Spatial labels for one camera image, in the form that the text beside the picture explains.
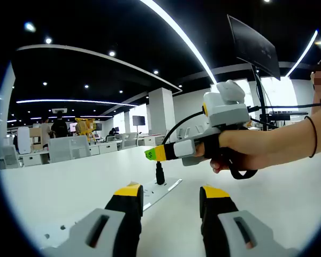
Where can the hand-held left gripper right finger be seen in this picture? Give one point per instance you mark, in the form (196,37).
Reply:
(246,233)

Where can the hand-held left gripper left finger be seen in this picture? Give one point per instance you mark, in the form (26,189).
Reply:
(96,233)

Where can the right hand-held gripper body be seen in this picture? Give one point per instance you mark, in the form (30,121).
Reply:
(227,112)

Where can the white power strip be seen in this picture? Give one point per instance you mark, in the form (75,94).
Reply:
(172,184)

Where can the white desk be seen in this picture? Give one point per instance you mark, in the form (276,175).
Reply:
(270,200)

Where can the person's right hand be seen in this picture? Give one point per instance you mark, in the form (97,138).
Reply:
(238,144)

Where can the black monitor stand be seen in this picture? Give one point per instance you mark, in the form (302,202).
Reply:
(260,101)

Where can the dark screen on stand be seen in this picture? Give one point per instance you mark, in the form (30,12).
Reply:
(138,120)

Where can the black monitor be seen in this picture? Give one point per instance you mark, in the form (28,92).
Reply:
(256,45)

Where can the white office chair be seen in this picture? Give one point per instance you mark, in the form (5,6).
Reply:
(69,148)

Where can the long ceiling light strip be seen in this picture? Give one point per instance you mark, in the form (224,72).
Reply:
(182,34)

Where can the yellow machine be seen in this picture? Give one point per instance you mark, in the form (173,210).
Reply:
(85,127)

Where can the white air purifier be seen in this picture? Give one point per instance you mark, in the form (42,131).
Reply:
(23,140)

